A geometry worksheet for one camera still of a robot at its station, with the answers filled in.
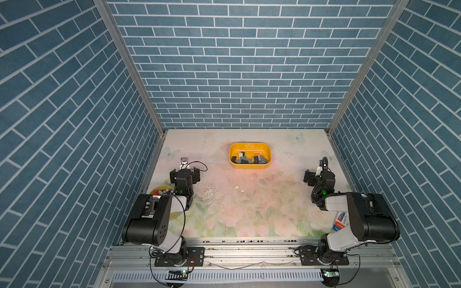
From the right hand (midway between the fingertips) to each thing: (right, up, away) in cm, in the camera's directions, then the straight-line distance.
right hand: (319, 171), depth 94 cm
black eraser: (-33, +6, +7) cm, 35 cm away
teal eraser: (-29, +6, +8) cm, 30 cm away
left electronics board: (-70, -39, -22) cm, 83 cm away
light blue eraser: (-41, +7, +10) cm, 42 cm away
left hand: (-69, +2, -2) cm, 70 cm away
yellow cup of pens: (-79, -5, -15) cm, 80 cm away
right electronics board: (-5, -41, -21) cm, 46 cm away
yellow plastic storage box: (-36, +8, +13) cm, 39 cm away
